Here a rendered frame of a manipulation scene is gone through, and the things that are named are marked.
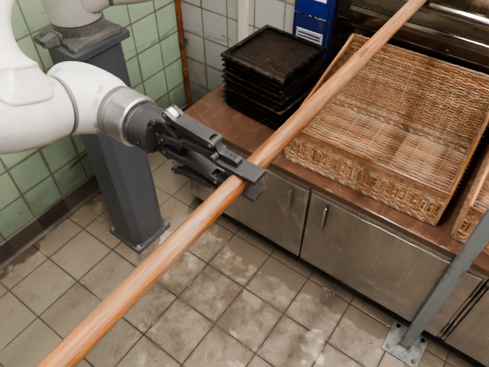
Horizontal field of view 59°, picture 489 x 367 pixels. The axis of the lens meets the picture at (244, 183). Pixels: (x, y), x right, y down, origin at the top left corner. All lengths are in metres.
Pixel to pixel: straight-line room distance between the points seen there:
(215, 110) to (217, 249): 0.64
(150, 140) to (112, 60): 0.76
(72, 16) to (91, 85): 0.62
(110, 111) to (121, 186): 1.01
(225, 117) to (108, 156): 0.47
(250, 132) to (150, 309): 0.83
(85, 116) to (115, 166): 0.91
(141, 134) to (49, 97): 0.14
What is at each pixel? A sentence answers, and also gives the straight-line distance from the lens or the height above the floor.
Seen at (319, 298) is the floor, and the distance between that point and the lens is 1.89.
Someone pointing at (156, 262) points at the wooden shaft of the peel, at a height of 1.21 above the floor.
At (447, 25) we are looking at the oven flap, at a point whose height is 0.97.
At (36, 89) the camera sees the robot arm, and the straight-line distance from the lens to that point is 0.70.
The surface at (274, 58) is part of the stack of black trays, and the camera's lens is 1.64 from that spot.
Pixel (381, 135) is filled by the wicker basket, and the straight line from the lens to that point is 1.70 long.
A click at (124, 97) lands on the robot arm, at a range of 0.73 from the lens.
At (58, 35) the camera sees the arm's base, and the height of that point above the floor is 1.04.
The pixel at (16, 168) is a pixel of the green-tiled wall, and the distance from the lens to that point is 2.00.
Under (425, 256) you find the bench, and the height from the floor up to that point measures 0.50.
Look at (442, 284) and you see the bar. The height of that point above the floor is 0.49.
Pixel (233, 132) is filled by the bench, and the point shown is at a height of 0.58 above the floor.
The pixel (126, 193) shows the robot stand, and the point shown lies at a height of 0.38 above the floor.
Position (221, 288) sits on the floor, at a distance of 1.89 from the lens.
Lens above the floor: 1.66
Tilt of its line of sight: 48 degrees down
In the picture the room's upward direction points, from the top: straight up
